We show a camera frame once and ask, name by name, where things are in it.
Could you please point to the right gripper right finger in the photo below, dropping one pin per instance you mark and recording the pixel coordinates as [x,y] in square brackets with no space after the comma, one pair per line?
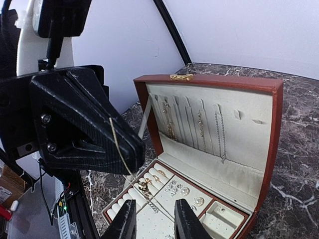
[186,223]

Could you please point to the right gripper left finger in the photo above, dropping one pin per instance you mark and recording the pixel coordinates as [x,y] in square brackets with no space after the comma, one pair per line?
[124,225]

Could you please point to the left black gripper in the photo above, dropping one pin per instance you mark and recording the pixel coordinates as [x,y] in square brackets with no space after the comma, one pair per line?
[66,115]

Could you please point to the red jewelry tray insert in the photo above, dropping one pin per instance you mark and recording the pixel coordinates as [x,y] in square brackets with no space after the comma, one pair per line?
[156,191]

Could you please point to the red wooden jewelry box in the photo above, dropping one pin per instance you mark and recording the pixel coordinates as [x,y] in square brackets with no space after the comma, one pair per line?
[219,132]

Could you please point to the grey slotted cable duct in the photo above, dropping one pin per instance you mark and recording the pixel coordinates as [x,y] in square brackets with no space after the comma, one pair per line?
[60,211]

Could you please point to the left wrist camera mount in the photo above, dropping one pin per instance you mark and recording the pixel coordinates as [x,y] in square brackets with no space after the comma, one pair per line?
[40,37]

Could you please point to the left black frame post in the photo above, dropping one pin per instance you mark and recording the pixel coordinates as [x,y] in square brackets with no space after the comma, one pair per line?
[163,11]

